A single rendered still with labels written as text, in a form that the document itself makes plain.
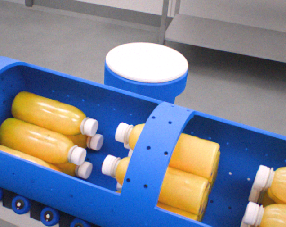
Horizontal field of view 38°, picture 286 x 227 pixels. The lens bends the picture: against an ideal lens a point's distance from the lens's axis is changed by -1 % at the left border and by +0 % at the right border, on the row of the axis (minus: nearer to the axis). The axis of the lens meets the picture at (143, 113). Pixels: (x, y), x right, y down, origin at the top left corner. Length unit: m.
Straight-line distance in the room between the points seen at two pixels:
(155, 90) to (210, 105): 1.91
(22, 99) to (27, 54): 2.79
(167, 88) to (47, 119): 0.49
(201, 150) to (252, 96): 2.67
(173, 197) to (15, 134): 0.40
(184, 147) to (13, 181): 0.35
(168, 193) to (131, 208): 0.07
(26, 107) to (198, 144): 0.41
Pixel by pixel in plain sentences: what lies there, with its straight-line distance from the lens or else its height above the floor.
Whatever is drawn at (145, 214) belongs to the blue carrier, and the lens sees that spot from 0.74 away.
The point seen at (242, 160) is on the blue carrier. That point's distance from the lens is 0.95.
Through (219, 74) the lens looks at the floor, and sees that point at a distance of 3.65.
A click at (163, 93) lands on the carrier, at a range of 1.32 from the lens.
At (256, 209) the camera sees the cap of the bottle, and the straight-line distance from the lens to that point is 0.78.
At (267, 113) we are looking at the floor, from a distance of 3.26.
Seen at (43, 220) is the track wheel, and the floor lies 0.96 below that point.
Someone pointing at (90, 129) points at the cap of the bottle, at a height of 1.11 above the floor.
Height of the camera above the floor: 1.66
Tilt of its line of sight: 34 degrees down
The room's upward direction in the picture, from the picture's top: 6 degrees clockwise
